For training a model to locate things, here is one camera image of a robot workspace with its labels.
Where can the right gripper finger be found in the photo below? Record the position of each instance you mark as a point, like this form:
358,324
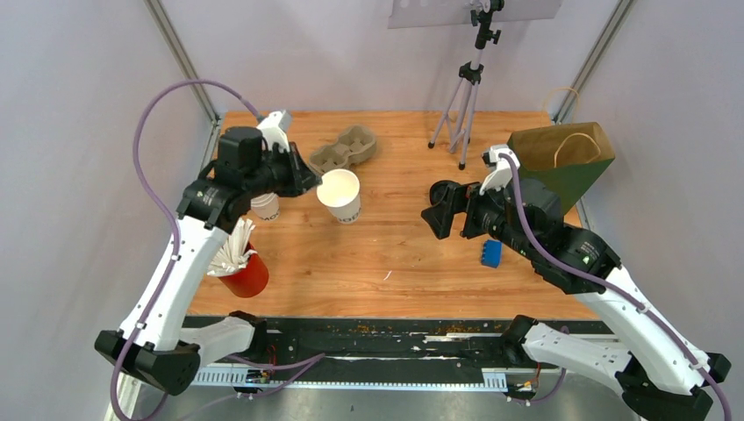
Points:
449,191
440,217

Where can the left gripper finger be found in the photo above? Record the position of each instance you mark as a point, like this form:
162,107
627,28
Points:
301,182
297,162

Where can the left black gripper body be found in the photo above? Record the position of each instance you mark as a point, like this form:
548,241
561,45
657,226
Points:
273,170

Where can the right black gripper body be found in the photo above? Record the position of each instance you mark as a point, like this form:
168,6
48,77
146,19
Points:
484,214

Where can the white paper coffee cup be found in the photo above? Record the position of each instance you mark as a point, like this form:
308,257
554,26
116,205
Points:
339,192

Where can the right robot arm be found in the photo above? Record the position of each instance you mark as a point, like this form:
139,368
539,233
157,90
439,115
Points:
658,374

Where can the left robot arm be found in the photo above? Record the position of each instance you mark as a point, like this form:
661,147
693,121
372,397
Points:
152,345

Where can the stack of white paper cups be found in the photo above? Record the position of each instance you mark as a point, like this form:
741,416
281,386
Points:
266,207

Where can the blue toy brick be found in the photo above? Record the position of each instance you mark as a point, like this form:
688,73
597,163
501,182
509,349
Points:
491,254

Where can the cardboard cup carrier tray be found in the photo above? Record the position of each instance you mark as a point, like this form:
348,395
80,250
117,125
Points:
352,146

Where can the green paper bag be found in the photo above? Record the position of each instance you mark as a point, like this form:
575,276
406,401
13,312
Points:
567,159

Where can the red cup holder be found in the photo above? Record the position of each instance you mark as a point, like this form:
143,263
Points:
249,281

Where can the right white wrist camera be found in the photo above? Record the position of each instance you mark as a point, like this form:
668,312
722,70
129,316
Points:
499,167

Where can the camera tripod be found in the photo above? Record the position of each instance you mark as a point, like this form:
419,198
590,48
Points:
458,115

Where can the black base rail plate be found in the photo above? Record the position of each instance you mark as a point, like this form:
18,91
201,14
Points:
388,350

